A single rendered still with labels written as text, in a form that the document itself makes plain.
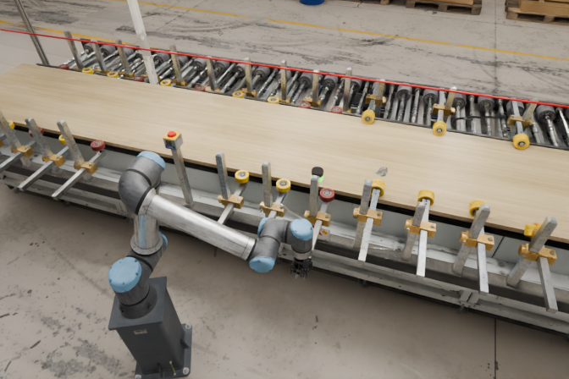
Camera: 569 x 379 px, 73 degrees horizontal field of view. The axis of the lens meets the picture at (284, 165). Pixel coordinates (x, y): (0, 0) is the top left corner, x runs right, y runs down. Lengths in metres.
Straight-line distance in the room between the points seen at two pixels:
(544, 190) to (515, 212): 0.27
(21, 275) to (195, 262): 1.24
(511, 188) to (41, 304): 3.03
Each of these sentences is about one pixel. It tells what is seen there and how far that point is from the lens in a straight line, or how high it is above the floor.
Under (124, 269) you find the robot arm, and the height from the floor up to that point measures 0.87.
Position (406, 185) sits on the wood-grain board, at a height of 0.90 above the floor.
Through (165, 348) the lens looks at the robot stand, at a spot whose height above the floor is 0.30.
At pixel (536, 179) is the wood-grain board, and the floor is 0.90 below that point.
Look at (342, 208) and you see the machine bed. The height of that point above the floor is 0.74.
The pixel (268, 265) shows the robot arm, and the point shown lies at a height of 1.16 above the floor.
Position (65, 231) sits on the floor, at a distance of 3.58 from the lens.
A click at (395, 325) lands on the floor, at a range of 2.74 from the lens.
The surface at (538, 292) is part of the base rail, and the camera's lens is 2.28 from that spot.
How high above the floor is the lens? 2.39
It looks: 41 degrees down
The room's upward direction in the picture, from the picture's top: 1 degrees counter-clockwise
